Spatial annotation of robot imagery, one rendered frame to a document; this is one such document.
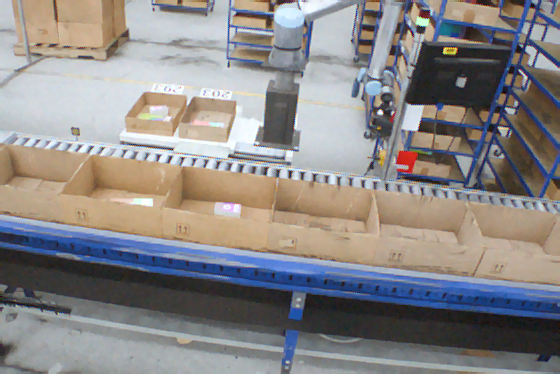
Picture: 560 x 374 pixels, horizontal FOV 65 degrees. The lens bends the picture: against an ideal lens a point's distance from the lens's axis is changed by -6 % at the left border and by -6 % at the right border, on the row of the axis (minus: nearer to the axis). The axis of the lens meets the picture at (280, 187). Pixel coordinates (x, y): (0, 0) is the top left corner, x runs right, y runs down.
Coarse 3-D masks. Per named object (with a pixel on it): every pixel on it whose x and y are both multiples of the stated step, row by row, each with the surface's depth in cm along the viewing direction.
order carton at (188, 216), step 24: (192, 168) 189; (168, 192) 173; (192, 192) 196; (216, 192) 195; (240, 192) 194; (264, 192) 193; (168, 216) 167; (192, 216) 166; (216, 216) 165; (240, 216) 191; (264, 216) 193; (192, 240) 172; (216, 240) 171; (240, 240) 170; (264, 240) 169
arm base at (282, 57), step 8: (272, 48) 248; (280, 48) 241; (288, 48) 240; (296, 48) 242; (272, 56) 247; (280, 56) 243; (288, 56) 242; (296, 56) 243; (272, 64) 247; (280, 64) 244; (288, 64) 243; (296, 64) 245
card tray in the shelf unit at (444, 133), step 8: (424, 128) 310; (432, 128) 312; (440, 128) 313; (448, 128) 309; (456, 128) 294; (416, 136) 286; (424, 136) 285; (432, 136) 285; (440, 136) 284; (448, 136) 284; (456, 136) 292; (416, 144) 289; (424, 144) 288; (432, 144) 288; (440, 144) 288; (448, 144) 287; (456, 144) 287
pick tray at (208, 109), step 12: (192, 108) 295; (204, 108) 297; (216, 108) 297; (228, 108) 296; (180, 120) 265; (204, 120) 286; (216, 120) 288; (228, 120) 290; (180, 132) 265; (192, 132) 265; (204, 132) 264; (216, 132) 264; (228, 132) 268
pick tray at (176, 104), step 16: (144, 96) 294; (160, 96) 295; (176, 96) 294; (128, 112) 267; (144, 112) 288; (176, 112) 293; (128, 128) 266; (144, 128) 265; (160, 128) 265; (176, 128) 275
